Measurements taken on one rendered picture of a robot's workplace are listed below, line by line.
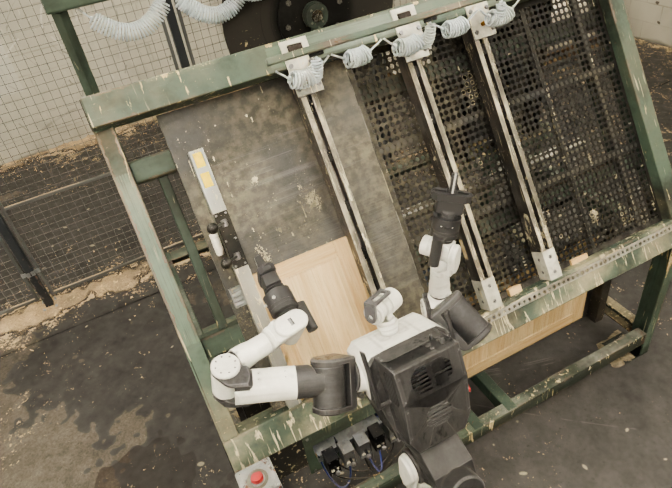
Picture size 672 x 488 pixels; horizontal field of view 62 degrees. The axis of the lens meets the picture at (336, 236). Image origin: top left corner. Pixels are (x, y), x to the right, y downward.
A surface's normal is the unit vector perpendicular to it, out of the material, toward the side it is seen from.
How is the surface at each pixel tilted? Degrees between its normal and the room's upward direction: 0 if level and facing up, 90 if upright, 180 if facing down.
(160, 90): 58
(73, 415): 0
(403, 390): 67
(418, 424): 82
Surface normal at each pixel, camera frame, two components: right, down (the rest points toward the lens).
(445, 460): 0.05, -0.54
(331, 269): 0.31, 0.01
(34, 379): -0.12, -0.78
